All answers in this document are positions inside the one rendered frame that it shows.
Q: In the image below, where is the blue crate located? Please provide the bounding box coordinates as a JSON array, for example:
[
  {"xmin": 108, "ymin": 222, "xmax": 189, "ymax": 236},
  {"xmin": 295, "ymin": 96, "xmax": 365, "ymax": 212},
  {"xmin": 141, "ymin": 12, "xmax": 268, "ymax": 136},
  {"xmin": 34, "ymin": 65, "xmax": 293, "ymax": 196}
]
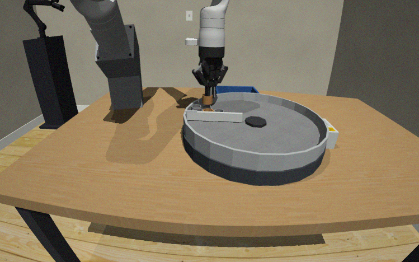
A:
[{"xmin": 216, "ymin": 86, "xmax": 259, "ymax": 94}]

